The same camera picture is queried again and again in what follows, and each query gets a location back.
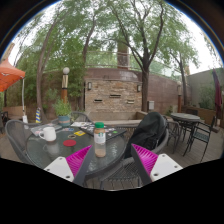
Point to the white ceramic mug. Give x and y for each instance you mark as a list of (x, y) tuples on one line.
[(49, 134)]

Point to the blue and yellow striped post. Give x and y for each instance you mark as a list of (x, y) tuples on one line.
[(38, 116)]

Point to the small blue sticker card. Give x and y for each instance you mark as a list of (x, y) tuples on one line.
[(69, 129)]

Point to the black laptop with stickers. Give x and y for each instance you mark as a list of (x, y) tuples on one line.
[(111, 131)]

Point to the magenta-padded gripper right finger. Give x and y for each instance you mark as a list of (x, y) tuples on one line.
[(146, 160)]

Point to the closed maroon umbrella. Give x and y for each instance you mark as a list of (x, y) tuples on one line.
[(217, 93)]

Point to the green-capped coffee drink bottle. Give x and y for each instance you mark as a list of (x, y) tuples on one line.
[(99, 141)]

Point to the green plant in teal pot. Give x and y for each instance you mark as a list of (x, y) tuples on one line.
[(62, 111)]

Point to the round dark patio table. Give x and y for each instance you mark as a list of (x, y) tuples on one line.
[(185, 117)]

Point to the black metal chair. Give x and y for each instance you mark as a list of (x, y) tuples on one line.
[(173, 131), (201, 135)]

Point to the flat round red coaster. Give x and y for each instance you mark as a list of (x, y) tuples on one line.
[(69, 143)]

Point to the globe-topped wooden lamp post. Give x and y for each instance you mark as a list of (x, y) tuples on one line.
[(65, 85)]

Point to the orange patio umbrella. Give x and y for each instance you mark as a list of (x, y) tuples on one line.
[(10, 75)]

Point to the black wall lamp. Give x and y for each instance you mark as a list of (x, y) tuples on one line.
[(89, 86), (139, 88)]

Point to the white sticker sheet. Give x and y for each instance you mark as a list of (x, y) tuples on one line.
[(80, 124)]

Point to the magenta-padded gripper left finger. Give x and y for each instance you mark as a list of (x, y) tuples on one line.
[(78, 160)]

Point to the dark-trunked tree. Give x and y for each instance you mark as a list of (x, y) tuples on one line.
[(145, 90)]

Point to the leaning grey-trunked tree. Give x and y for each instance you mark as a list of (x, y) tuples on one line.
[(40, 83)]

